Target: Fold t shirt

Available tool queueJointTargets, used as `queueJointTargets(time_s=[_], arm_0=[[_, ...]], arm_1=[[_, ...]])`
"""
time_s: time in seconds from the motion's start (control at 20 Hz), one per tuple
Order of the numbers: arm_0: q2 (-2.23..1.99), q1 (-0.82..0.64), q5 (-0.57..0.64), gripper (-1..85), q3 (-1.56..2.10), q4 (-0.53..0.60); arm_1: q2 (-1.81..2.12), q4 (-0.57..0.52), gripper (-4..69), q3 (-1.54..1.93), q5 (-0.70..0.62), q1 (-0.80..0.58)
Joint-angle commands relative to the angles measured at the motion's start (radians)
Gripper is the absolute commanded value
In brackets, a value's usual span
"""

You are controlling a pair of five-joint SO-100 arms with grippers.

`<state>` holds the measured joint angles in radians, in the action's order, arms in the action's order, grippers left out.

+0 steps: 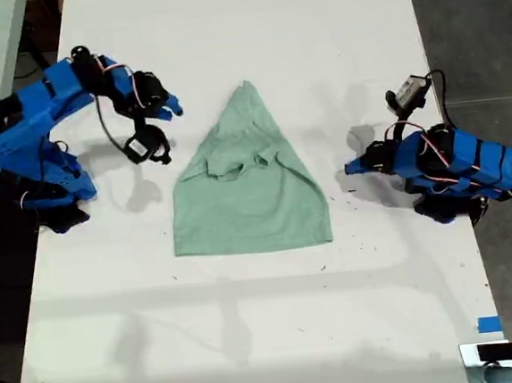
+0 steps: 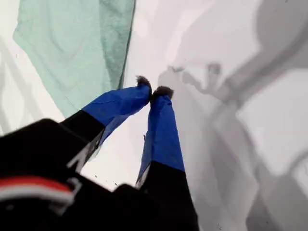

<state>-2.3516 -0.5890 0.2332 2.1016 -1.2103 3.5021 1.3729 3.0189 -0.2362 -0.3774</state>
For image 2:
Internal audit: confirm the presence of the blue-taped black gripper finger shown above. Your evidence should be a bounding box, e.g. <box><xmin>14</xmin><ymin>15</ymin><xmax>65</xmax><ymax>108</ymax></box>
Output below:
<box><xmin>135</xmin><ymin>85</ymin><xmax>200</xmax><ymax>231</ymax></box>
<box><xmin>59</xmin><ymin>75</ymin><xmax>153</xmax><ymax>150</ymax></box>

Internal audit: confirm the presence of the red and white wire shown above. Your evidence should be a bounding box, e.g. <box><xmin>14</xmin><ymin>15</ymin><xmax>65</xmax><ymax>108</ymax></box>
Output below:
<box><xmin>0</xmin><ymin>176</ymin><xmax>75</xmax><ymax>205</ymax></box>

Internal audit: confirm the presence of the pale green T-shirt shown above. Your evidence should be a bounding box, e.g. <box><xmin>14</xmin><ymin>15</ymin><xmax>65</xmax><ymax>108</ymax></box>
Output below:
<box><xmin>12</xmin><ymin>0</ymin><xmax>137</xmax><ymax>119</ymax></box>

